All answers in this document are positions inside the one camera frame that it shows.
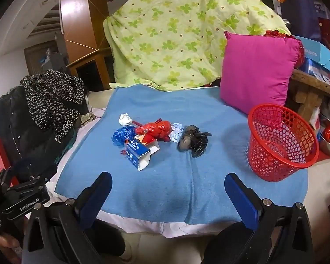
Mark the rough wooden table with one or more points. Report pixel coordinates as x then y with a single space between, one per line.
308 84

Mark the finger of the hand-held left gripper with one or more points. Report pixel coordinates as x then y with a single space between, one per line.
35 169

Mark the shiny red bag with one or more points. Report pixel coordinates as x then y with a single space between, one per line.
299 55

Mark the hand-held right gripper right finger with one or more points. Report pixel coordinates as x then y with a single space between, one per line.
242 200

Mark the steel basin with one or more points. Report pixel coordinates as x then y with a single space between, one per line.
328 148

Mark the light blue cardboard box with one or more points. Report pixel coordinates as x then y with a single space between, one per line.
319 52

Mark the navy tote bag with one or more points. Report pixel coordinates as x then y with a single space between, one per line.
299 13

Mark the white paper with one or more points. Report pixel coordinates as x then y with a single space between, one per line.
124 119

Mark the red plastic mesh basket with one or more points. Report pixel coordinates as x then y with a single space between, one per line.
260 167

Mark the green floral quilt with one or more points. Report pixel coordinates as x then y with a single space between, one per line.
167 33

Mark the person's left hand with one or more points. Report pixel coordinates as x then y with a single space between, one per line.
5 246

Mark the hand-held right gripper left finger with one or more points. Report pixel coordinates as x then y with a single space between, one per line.
95 198

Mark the black jacket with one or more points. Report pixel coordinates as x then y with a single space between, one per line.
22 126

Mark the pink pillow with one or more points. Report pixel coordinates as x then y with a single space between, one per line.
255 71

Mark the blue white carton box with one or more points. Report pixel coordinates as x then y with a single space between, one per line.
136 154

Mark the small red wrapper scrap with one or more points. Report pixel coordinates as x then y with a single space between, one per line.
123 152

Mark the blue towel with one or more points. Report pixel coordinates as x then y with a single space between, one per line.
167 184

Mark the blue white packet box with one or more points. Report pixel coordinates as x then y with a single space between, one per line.
316 68

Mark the black plastic bag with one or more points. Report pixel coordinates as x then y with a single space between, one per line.
191 140

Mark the pale plastic wrapper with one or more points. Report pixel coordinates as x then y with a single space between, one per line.
176 133

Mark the blue plastic bag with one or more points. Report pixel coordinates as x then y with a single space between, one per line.
122 134

